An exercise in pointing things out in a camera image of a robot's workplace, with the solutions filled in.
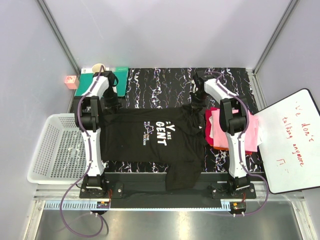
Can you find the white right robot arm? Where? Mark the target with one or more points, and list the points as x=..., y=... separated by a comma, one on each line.
x=233, y=120

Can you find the light pink folded t-shirt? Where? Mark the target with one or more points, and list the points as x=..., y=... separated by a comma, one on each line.
x=252, y=136

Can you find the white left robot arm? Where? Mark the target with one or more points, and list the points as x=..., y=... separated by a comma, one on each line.
x=89, y=108

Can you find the white slotted cable duct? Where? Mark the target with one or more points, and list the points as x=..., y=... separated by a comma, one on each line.
x=77, y=205

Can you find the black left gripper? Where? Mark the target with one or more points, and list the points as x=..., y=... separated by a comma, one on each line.
x=113, y=105

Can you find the magenta folded t-shirt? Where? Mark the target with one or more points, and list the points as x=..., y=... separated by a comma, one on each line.
x=214, y=135

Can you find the yellow paper cup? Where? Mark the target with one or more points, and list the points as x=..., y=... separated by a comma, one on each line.
x=98, y=68

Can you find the black printed t-shirt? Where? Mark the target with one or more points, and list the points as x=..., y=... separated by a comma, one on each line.
x=172, y=136

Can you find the orange folded t-shirt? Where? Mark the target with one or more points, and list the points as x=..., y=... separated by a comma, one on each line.
x=220, y=148

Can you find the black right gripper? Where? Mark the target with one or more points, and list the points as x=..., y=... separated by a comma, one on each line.
x=196, y=107

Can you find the white plastic laundry basket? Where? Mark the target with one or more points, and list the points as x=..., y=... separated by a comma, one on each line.
x=59, y=157

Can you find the teal book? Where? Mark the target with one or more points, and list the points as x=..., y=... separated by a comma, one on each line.
x=86, y=79

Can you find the white dry-erase board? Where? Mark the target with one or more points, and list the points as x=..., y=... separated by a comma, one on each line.
x=290, y=148

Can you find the pink cube block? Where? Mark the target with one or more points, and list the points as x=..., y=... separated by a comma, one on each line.
x=71, y=82

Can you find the black marbled table mat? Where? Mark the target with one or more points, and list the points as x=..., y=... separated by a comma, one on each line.
x=170, y=87

